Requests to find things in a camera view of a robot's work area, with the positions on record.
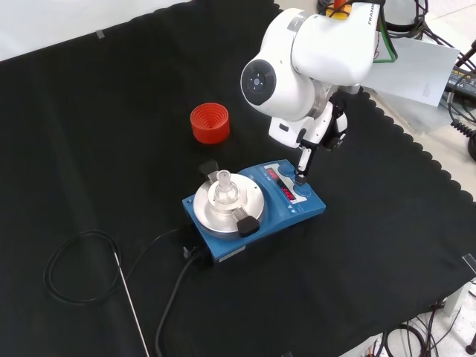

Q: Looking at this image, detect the thin black probe cable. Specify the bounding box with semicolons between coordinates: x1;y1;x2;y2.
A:
43;228;186;306

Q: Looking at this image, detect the black coiled cable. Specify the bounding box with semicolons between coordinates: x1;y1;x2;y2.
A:
450;118;476;139

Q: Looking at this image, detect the thin steel temperature probe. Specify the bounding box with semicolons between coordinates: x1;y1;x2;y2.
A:
114;252;150;357

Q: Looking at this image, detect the black power supply box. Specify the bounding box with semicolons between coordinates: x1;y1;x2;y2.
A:
444;65;476;98

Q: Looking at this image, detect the yellow stop button box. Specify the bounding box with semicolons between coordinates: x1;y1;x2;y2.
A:
325;0;353;19

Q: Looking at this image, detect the black cloth bench cover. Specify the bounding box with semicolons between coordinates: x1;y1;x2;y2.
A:
0;0;476;357

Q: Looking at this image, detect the clear round-bottom glass flask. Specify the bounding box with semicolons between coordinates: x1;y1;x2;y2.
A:
208;170;241;206

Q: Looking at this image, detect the blue-base heater with steel plate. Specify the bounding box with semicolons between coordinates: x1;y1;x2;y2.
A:
181;159;327;266

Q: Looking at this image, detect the pale grey board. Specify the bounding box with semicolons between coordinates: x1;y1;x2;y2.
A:
362;36;460;108

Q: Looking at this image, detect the green cable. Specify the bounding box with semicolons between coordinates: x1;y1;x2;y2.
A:
373;10;399;64

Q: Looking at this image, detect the thick black power cable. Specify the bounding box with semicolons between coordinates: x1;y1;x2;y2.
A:
154;246;206;357

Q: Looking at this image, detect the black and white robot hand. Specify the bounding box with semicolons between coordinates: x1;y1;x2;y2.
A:
268;91;350;186

